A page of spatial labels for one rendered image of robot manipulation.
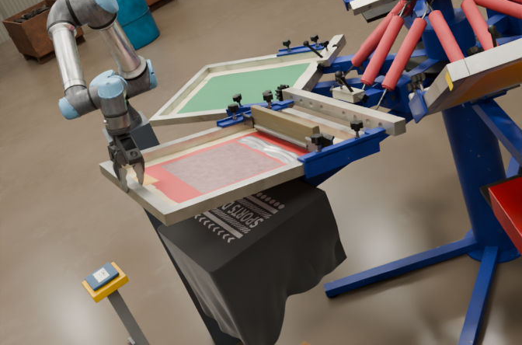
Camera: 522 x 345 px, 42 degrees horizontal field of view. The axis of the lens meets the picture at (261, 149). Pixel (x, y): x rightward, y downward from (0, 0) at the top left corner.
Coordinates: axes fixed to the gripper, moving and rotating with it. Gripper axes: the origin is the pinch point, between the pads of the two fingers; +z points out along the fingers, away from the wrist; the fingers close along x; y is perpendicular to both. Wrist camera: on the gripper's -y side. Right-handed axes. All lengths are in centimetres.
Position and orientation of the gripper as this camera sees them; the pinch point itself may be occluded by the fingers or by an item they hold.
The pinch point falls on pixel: (133, 187)
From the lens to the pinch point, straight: 221.8
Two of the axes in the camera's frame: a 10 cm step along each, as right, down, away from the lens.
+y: -5.2, -2.3, 8.3
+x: -8.5, 2.9, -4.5
